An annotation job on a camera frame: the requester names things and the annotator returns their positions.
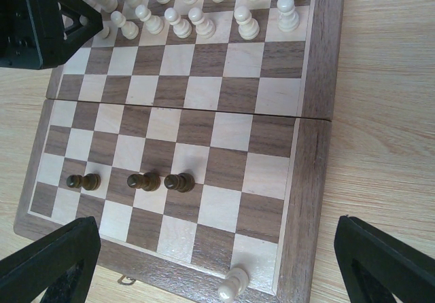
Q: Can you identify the dark pawn on board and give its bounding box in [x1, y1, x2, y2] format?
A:
[164, 173, 195, 193]
[66, 173, 101, 191]
[127, 172, 160, 192]

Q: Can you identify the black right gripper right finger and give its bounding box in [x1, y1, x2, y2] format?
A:
[334, 215, 434, 302]

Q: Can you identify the white pawn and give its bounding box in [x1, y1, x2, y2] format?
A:
[217, 268, 249, 302]
[111, 11, 139, 39]
[135, 4, 164, 35]
[277, 0, 300, 33]
[234, 5, 260, 40]
[97, 25, 110, 39]
[164, 7, 192, 39]
[188, 7, 216, 39]

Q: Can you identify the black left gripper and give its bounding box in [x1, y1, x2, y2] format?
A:
[1, 0, 104, 69]

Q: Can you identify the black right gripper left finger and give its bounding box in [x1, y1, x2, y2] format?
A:
[1, 216, 101, 302]

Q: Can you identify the wooden chess board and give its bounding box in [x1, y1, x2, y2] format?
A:
[14, 0, 344, 302]

